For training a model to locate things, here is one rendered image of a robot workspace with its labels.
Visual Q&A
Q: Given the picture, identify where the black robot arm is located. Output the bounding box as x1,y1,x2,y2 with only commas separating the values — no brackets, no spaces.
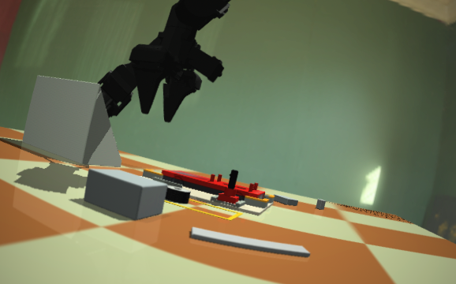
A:
97,0,231,117

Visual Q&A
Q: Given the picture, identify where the black wheel with grey hub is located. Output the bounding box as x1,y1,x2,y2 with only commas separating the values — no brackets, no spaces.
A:
165,185,191,204

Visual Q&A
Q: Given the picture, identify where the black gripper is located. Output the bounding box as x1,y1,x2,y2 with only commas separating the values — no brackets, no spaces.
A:
129,27,202,123

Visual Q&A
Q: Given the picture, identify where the white flat bar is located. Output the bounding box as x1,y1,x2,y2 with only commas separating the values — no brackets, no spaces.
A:
191,227,310,257

